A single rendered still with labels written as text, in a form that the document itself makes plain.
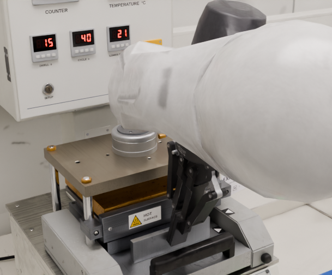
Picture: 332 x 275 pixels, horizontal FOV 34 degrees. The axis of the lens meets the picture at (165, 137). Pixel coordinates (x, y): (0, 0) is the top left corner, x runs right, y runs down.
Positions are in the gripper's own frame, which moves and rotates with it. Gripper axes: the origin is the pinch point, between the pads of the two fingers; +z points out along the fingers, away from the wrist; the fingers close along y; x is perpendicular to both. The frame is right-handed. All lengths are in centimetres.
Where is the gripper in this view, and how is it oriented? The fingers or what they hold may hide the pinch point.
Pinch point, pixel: (179, 226)
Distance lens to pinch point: 89.4
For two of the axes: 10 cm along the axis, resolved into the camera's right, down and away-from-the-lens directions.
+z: -1.6, 7.7, 6.2
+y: 5.0, 6.0, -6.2
